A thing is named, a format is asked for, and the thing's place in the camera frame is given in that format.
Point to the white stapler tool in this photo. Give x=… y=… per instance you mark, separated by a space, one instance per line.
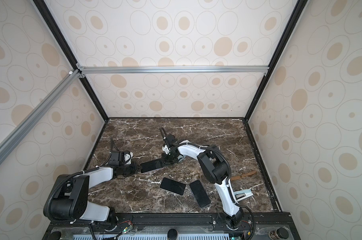
x=243 y=194

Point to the black round knob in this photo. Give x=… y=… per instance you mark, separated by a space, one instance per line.
x=172 y=234

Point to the right black phone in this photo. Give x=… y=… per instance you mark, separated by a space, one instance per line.
x=200 y=194

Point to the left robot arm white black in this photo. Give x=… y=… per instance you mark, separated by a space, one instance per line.
x=68 y=199

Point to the middle black phone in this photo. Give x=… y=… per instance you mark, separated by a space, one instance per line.
x=173 y=186

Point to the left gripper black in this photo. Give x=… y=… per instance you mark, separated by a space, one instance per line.
x=134 y=170

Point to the blue phone black screen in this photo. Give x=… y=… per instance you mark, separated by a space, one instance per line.
x=151 y=165

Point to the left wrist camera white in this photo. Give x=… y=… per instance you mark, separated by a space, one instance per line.
x=118 y=158

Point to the diagonal aluminium rail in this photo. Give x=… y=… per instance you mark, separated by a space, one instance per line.
x=19 y=133

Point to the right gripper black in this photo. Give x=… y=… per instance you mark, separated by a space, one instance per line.
x=166 y=162

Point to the horizontal aluminium rail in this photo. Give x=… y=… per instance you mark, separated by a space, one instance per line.
x=174 y=70

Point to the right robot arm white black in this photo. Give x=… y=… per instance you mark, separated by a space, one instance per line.
x=216 y=170

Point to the black base frame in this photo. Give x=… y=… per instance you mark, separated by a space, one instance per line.
x=206 y=226

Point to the black button right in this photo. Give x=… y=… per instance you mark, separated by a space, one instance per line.
x=279 y=234

